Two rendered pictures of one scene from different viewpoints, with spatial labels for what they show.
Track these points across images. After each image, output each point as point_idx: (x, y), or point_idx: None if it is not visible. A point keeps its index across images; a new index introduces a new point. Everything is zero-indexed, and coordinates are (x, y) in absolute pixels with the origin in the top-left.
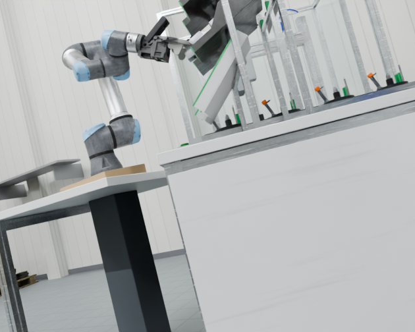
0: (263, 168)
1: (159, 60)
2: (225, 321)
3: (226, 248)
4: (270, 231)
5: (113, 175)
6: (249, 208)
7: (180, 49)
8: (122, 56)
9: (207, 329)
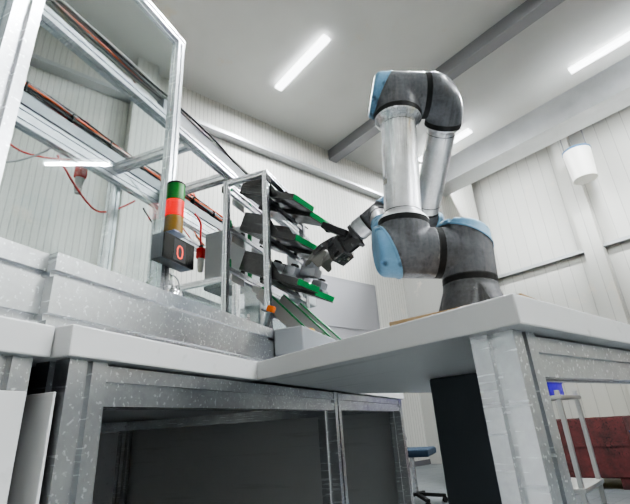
0: (345, 423)
1: (343, 258)
2: None
3: (383, 467)
4: (354, 465)
5: None
6: (360, 446)
7: (325, 269)
8: None
9: None
